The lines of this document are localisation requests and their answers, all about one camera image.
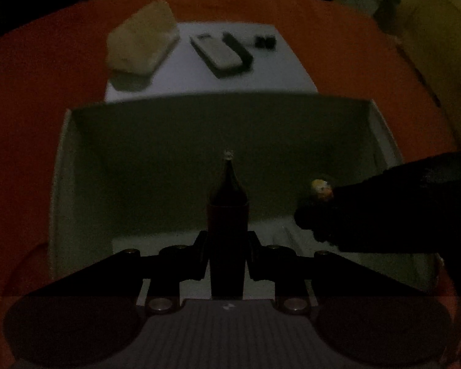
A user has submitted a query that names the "beige cloth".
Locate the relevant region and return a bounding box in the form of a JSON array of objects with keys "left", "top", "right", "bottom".
[{"left": 106, "top": 0, "right": 180, "bottom": 76}]

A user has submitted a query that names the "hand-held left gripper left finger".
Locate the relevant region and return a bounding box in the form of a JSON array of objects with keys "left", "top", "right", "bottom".
[{"left": 23, "top": 231, "right": 210, "bottom": 314}]

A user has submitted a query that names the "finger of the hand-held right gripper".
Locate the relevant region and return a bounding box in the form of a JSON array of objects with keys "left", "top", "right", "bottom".
[{"left": 294, "top": 194, "right": 343, "bottom": 244}]

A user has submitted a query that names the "white cardboard box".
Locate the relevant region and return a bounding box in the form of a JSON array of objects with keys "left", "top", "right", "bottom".
[{"left": 48, "top": 93, "right": 444, "bottom": 296}]

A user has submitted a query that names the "small yellow figurine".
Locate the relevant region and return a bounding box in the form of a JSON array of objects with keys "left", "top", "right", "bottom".
[{"left": 310, "top": 178, "right": 335, "bottom": 200}]

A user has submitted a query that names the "red desktop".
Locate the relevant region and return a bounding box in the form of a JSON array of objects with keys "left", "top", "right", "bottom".
[{"left": 0, "top": 0, "right": 461, "bottom": 369}]

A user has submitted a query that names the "dark cable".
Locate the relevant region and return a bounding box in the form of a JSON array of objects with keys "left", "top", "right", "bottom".
[{"left": 0, "top": 240, "right": 50, "bottom": 308}]

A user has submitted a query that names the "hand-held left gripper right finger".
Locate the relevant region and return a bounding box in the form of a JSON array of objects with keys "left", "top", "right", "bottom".
[{"left": 246, "top": 231, "right": 435, "bottom": 314}]

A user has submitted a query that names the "white remote control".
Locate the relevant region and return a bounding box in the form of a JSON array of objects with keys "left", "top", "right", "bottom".
[{"left": 189, "top": 33, "right": 243, "bottom": 72}]

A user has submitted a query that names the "dark glass bottle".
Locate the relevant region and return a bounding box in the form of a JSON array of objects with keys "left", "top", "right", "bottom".
[{"left": 207, "top": 149, "right": 251, "bottom": 299}]

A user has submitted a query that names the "yellow box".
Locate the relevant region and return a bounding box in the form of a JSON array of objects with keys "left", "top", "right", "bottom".
[{"left": 372, "top": 0, "right": 461, "bottom": 150}]

